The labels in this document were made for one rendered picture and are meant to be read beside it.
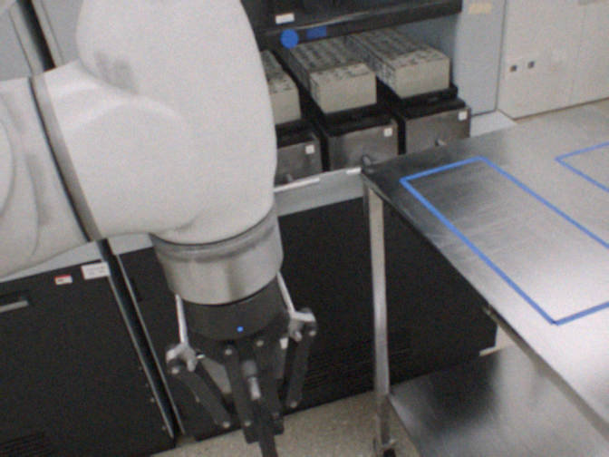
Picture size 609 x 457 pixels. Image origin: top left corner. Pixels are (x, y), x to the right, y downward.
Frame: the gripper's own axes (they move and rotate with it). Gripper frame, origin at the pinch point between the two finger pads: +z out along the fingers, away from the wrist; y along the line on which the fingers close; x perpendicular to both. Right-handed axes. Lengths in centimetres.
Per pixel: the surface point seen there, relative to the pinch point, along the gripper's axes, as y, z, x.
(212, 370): 4.0, 1.9, -11.5
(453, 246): -28.5, -2.0, -17.4
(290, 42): -20, -17, -62
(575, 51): -170, 44, -177
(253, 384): -0.1, 4.6, -10.3
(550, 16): -155, 27, -177
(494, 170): -43, -2, -32
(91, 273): 24, 16, -56
